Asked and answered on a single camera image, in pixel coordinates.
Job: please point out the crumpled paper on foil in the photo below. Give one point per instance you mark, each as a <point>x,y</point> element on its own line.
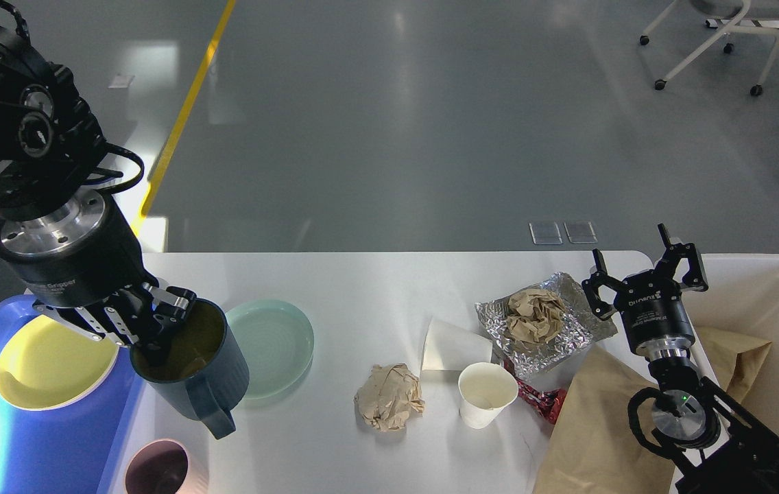
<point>536,316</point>

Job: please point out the blue plastic tray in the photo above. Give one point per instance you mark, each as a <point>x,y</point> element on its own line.
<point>68,450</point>

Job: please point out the aluminium foil sheet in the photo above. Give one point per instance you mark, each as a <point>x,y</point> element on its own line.
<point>580,328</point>

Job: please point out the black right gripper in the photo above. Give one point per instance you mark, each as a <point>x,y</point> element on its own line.
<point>653,312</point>

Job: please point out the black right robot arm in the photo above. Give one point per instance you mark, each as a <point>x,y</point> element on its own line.
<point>716,444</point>

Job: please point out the floor socket cover left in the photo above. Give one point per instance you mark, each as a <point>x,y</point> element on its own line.
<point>545,233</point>

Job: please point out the flattened white paper cup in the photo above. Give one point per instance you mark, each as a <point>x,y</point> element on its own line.
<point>448,347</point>

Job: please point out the white office chair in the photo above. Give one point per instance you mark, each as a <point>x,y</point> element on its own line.
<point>734,17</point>

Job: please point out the yellow plate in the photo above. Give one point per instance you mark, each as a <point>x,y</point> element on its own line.
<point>47,366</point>

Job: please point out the dark green mug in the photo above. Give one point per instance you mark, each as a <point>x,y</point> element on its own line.
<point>205,375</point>

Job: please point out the pink mug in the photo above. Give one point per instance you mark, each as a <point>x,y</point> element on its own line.
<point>165,466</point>

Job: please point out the white paper cup upright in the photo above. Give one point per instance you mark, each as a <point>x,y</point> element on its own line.
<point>486,390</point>

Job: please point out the light green plate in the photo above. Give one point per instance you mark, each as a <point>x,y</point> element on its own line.
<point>277,341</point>

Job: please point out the brown paper bag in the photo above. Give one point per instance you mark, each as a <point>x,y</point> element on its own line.
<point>591,449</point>

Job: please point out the floor socket cover right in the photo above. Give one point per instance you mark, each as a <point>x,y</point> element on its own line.
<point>580,232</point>

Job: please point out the floor socket cover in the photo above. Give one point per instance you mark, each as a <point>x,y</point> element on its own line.
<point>580,232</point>
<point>545,233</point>

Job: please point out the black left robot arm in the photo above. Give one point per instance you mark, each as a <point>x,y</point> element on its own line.
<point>50,140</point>

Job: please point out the red snack wrapper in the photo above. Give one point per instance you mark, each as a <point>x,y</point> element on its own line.
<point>547,403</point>

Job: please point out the brown paper in bin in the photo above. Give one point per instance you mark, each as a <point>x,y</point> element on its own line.
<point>736,359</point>

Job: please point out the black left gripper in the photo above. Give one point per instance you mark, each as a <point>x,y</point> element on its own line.
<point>76,262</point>

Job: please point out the crumpled brown paper ball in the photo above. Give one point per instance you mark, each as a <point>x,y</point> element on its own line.
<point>389,398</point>

